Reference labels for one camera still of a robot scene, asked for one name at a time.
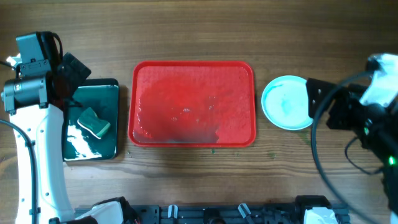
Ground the green yellow sponge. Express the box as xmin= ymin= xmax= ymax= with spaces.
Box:
xmin=77 ymin=107 xmax=111 ymax=139

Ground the white plate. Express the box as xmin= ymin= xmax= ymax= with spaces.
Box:
xmin=261 ymin=75 xmax=313 ymax=131

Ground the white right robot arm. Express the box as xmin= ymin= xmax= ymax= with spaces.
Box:
xmin=306 ymin=53 xmax=397 ymax=223

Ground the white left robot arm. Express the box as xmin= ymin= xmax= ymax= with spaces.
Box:
xmin=10 ymin=106 xmax=124 ymax=223

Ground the black water tray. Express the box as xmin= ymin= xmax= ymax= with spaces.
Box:
xmin=62 ymin=78 xmax=120 ymax=161

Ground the red serving tray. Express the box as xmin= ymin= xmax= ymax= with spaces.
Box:
xmin=127 ymin=60 xmax=256 ymax=147

